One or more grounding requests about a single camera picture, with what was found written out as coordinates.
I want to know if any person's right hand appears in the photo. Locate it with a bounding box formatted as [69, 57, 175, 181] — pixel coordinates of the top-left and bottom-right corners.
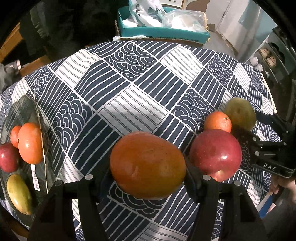
[269, 174, 295, 195]

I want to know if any grey vertical pipe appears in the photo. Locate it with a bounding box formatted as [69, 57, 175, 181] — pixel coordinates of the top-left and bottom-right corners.
[237, 1, 277, 62]

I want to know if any black hanging coat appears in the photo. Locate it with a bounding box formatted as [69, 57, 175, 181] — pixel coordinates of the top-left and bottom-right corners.
[20, 1, 128, 61]

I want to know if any small orange tangerine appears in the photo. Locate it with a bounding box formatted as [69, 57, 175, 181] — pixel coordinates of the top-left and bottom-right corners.
[10, 126, 21, 148]

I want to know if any grey clothes pile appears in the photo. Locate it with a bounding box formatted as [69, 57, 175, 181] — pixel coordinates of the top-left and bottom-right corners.
[0, 60, 21, 94]

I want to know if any shoe rack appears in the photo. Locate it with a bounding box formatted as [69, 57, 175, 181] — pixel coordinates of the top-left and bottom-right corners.
[246, 26, 295, 83]

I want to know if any orange tangerine with stem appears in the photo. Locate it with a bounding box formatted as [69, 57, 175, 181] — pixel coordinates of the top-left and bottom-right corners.
[204, 111, 232, 133]

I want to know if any yellow green mango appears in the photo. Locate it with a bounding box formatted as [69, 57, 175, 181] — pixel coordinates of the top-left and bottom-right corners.
[6, 174, 33, 215]

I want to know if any blue white patterned tablecloth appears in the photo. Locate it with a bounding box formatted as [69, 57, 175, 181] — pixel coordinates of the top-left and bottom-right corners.
[0, 39, 282, 241]

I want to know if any wooden louvered wardrobe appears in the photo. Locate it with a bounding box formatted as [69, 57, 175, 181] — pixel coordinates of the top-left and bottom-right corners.
[0, 22, 23, 62]

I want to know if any dark glass fruit plate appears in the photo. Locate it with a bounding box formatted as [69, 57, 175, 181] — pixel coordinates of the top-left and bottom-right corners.
[1, 95, 55, 228]

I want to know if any large orange red mango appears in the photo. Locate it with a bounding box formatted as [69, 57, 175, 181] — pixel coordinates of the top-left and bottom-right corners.
[109, 132, 186, 200]

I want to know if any large cardboard box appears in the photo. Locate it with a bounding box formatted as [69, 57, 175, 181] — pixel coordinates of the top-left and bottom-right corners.
[113, 21, 204, 47]

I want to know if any clear plastic bag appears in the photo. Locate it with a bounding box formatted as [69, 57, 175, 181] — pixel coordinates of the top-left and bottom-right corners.
[162, 9, 207, 33]

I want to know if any white floral plastic bag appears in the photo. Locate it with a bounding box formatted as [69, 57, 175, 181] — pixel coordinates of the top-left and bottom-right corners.
[128, 0, 166, 27]

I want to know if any wooden drawer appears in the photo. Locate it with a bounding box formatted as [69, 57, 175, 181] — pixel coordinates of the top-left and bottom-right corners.
[20, 55, 51, 77]

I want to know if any white door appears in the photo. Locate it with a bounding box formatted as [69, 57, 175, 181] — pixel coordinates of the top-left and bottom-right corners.
[184, 0, 243, 33]

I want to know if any red apple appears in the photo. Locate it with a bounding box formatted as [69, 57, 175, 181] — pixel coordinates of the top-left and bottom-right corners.
[0, 143, 20, 173]
[189, 129, 242, 182]

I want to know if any teal tray box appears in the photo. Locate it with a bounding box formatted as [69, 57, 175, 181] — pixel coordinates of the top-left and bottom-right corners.
[117, 6, 210, 44]

